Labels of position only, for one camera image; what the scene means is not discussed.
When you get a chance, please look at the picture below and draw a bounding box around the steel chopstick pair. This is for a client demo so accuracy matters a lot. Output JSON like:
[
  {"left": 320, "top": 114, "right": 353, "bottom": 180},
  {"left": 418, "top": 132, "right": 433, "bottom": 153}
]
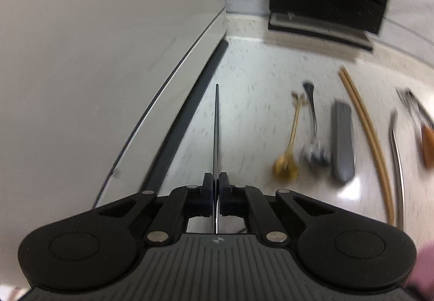
[{"left": 213, "top": 83, "right": 219, "bottom": 234}]

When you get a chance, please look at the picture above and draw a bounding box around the gold spoon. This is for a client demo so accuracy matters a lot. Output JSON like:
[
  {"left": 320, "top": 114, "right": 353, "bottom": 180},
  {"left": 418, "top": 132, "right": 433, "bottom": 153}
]
[{"left": 273, "top": 91, "right": 306, "bottom": 181}]

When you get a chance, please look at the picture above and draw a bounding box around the small steel spoon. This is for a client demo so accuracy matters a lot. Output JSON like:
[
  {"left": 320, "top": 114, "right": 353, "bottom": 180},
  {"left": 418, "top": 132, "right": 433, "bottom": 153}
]
[{"left": 302, "top": 81, "right": 330, "bottom": 168}]

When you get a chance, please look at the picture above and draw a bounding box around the wooden chopstick pair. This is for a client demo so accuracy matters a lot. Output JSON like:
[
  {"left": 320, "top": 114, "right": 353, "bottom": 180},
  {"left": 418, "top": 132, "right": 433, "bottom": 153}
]
[{"left": 338, "top": 67, "right": 396, "bottom": 225}]

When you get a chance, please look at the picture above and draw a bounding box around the black and white appliance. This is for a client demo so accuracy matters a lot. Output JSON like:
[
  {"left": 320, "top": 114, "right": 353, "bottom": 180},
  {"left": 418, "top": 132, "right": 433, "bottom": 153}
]
[{"left": 0, "top": 0, "right": 230, "bottom": 217}]

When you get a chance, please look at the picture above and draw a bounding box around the purple fuzzy sleeve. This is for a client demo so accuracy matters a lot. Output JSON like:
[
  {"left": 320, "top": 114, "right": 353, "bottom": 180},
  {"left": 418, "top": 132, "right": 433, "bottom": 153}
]
[{"left": 406, "top": 242, "right": 434, "bottom": 300}]

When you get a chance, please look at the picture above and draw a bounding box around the wooden-handled wire whisk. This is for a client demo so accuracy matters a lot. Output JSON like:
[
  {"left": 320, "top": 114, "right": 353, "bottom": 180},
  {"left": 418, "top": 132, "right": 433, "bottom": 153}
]
[{"left": 397, "top": 88, "right": 433, "bottom": 169}]

